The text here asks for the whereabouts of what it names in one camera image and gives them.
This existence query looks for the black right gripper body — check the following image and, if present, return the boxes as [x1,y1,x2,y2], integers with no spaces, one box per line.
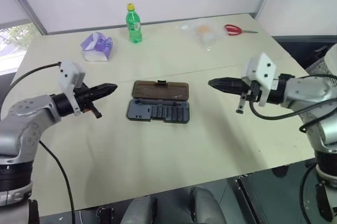
[235,79,264,115]

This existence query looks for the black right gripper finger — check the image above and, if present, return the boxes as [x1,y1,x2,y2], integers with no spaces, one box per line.
[207,77,247,88]
[207,82,246,95]

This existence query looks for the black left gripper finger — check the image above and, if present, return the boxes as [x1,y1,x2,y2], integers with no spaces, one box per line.
[89,83,118,95]
[90,86,118,101]

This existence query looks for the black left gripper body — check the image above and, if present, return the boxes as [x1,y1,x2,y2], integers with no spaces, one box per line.
[74,82,103,119]

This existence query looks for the screwdriver bit case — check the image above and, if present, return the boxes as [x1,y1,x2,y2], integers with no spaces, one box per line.
[126,79,191,125]

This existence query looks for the purple tissue pack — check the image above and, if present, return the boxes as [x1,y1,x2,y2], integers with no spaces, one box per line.
[80,31,114,63]

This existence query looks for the clear plastic bag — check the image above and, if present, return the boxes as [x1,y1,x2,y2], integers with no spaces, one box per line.
[180,18,230,52]

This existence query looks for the green plastic bottle yellow cap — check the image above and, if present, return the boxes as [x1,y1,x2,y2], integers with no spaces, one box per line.
[125,3,143,44]

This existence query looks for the white mesh chair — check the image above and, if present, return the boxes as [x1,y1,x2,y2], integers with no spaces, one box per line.
[306,44,337,78]

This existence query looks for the grey rounded robot leg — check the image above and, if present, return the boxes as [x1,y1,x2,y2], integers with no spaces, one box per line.
[123,196,159,224]
[190,186,225,224]

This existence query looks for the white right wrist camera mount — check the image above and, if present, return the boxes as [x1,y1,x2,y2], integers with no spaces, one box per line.
[241,52,277,107]

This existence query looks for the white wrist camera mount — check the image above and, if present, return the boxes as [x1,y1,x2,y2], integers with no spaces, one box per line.
[241,52,277,107]
[58,60,86,117]

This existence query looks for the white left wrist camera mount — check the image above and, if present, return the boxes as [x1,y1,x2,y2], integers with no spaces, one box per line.
[58,60,86,117]

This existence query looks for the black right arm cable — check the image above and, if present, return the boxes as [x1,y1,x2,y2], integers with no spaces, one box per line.
[248,99,313,120]
[300,165,321,224]

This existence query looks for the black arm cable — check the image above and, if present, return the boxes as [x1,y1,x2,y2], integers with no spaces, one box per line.
[248,99,313,120]
[300,165,321,224]
[0,62,62,109]
[38,140,76,224]

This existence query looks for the red handled scissors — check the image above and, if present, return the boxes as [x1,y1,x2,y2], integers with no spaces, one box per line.
[224,24,259,36]

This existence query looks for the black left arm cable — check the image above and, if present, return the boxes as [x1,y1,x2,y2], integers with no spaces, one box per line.
[38,140,76,224]
[0,62,62,109]

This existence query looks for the dark window frame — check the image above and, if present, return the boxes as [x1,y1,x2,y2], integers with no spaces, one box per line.
[0,0,49,36]

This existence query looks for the black metal table frame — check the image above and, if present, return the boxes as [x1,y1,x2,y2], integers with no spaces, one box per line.
[227,173,265,224]

